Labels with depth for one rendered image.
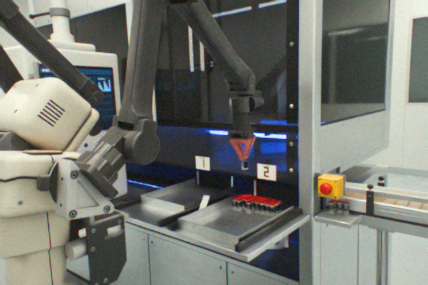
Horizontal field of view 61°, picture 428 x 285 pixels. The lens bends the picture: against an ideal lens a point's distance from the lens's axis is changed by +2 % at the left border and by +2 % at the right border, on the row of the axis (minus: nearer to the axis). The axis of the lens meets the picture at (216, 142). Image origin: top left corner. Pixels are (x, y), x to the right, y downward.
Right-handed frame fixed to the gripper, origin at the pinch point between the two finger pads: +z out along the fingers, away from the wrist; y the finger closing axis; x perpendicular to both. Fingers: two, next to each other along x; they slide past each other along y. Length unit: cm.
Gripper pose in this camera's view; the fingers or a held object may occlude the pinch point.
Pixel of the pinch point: (243, 157)
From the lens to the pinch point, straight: 116.1
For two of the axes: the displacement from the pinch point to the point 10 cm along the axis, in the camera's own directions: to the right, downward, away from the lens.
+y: 4.1, -1.7, 8.9
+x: -9.1, 0.0, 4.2
